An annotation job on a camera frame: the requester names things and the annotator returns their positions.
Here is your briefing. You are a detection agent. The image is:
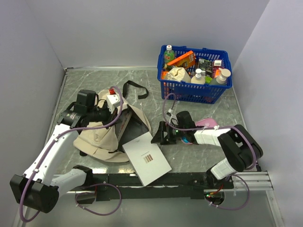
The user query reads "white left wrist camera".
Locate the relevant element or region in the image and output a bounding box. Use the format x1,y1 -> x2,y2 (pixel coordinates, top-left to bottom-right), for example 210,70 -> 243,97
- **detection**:
106,95 -> 120,113

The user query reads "grey pump bottle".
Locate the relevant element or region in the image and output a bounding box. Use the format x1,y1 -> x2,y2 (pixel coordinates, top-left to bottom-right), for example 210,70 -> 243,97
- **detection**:
209,68 -> 232,86

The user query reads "aluminium frame rail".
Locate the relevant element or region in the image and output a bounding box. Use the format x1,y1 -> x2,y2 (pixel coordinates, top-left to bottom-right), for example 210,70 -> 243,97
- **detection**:
23,172 -> 274,195

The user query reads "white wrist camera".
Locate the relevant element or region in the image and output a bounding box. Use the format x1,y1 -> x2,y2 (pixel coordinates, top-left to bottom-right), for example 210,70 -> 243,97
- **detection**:
106,95 -> 120,113
166,109 -> 178,125

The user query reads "beige canvas backpack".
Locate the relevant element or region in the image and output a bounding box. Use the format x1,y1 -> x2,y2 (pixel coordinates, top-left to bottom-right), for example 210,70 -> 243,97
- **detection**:
73,80 -> 152,163

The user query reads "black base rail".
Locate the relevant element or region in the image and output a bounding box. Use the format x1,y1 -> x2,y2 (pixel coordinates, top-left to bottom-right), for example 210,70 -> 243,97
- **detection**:
65,172 -> 235,205

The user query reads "green tea bottle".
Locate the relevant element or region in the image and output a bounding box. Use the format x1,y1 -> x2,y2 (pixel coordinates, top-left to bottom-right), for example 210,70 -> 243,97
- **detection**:
164,45 -> 175,64

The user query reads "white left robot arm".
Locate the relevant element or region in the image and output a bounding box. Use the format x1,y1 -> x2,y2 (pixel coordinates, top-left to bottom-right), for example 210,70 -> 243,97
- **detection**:
9,86 -> 124,222

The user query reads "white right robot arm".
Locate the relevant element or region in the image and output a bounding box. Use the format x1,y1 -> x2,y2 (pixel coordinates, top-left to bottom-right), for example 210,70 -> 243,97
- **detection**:
151,111 -> 263,188

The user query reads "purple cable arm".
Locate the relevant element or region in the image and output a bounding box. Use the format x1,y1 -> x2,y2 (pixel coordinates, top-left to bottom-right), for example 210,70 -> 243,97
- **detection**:
162,92 -> 258,171
19,85 -> 124,223

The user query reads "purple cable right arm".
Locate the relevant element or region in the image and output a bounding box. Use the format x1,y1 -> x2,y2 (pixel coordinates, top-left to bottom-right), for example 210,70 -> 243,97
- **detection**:
162,92 -> 258,171

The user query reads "coffee cover book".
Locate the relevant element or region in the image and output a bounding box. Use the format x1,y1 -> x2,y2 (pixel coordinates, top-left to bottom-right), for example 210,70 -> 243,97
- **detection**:
122,132 -> 172,186

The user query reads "dark snack packet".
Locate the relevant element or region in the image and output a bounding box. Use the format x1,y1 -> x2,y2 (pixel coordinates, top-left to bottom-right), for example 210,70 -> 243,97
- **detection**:
196,58 -> 213,77

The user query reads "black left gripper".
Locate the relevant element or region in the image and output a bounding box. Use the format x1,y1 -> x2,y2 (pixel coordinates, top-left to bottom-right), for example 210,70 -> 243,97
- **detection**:
87,101 -> 123,129

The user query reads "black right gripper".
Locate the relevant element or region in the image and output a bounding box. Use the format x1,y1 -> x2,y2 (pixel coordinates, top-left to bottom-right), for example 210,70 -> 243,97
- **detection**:
151,121 -> 187,145

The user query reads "blue plastic basket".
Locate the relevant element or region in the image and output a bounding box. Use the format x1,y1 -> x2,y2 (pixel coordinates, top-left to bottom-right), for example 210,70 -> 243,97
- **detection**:
157,44 -> 233,105

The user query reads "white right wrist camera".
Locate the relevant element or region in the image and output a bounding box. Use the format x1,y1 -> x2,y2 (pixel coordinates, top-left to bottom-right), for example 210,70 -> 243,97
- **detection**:
166,109 -> 178,125

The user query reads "orange snack box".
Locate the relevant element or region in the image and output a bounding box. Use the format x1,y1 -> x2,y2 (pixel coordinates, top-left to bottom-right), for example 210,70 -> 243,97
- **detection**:
162,51 -> 196,70

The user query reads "beige crumpled paper bag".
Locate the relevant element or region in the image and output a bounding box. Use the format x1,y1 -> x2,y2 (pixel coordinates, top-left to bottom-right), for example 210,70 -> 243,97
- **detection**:
164,67 -> 191,83

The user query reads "pink blue pencil case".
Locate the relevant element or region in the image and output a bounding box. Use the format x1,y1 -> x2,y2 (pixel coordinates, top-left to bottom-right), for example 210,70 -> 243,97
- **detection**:
181,118 -> 218,145

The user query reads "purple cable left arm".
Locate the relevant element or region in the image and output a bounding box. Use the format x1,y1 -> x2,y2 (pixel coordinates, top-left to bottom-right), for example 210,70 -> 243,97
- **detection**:
19,85 -> 124,223

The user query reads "cream pump bottle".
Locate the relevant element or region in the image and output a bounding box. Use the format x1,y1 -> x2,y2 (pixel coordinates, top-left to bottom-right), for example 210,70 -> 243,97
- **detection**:
191,68 -> 205,85

